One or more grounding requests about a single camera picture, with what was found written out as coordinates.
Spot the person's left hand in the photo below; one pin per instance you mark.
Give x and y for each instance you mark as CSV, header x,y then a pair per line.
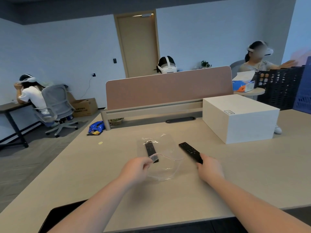
x,y
133,169

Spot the person's right hand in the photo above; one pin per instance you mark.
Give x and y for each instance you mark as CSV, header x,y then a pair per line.
x,y
211,169

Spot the person's left fingers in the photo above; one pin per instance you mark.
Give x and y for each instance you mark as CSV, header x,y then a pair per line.
x,y
147,162

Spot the person's right fingers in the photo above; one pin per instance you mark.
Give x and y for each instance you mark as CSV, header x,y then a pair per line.
x,y
202,164

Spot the black remote control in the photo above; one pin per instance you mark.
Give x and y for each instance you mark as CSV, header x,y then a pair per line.
x,y
189,149

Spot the clear plastic bag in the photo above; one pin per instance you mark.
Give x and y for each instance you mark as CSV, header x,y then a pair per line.
x,y
167,168

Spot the person's left forearm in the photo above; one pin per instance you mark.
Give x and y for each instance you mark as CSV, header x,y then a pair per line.
x,y
97,206

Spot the person's right forearm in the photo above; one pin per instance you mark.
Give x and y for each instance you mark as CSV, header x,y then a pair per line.
x,y
247,203

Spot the black remote in bag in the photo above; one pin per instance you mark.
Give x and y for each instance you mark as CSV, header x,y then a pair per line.
x,y
150,149

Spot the blue snack bag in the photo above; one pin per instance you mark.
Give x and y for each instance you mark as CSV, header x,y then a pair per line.
x,y
96,127

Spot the pink desk divider panel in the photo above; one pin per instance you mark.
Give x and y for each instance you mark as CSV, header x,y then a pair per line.
x,y
170,88

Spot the cardboard box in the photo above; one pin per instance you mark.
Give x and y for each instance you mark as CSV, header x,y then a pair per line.
x,y
85,107

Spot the white shoe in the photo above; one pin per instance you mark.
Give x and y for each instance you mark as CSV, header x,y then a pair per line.
x,y
278,130

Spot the round beige table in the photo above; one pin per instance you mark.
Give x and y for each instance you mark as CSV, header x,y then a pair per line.
x,y
252,92

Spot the blue and white box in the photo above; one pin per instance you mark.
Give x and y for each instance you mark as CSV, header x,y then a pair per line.
x,y
243,86

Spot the white headset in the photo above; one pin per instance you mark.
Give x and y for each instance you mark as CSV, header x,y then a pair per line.
x,y
266,51
28,80
167,68

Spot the green plant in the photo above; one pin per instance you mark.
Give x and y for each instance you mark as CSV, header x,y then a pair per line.
x,y
205,64

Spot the black plastic crate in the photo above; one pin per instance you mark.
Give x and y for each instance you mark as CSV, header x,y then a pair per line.
x,y
279,89

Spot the grey office chair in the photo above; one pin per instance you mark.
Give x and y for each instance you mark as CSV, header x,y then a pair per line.
x,y
54,101

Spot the beige door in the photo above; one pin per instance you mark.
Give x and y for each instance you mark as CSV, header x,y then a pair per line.
x,y
138,46

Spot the blue plastic crate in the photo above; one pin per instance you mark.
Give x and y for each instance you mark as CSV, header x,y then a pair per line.
x,y
303,94

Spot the black desk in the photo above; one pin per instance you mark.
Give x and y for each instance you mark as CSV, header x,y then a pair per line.
x,y
12,107

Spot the silver door closer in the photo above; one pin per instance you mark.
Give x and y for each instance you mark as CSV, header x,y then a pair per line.
x,y
143,15

